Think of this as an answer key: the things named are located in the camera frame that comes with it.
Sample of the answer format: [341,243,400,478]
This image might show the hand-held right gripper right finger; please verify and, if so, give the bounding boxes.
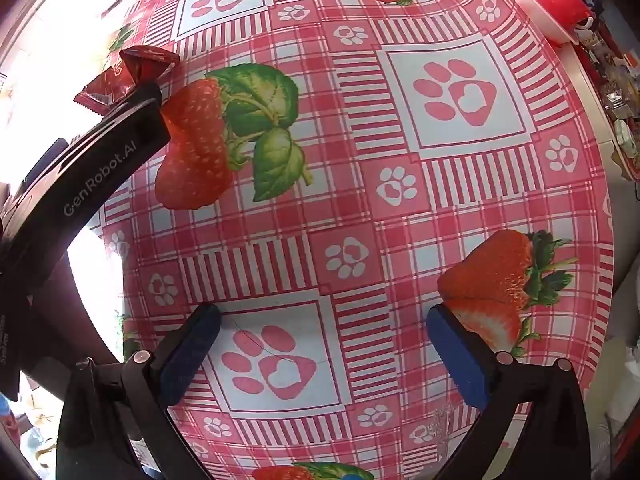
[426,304,592,480]

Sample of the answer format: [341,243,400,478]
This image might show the white plastic basin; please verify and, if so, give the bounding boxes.
[496,0,583,47]

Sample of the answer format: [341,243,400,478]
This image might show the cluttered side shelf items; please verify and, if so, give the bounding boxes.
[575,7,640,183]

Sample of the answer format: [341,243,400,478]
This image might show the red snack packet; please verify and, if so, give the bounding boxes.
[74,46,181,112]

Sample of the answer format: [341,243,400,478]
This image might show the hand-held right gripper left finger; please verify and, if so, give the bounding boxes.
[55,303,222,480]

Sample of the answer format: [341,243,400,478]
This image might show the strawberry paw print tablecloth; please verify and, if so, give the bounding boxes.
[97,0,617,480]

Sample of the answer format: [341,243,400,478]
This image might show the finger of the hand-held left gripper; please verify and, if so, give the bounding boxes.
[129,82,163,105]

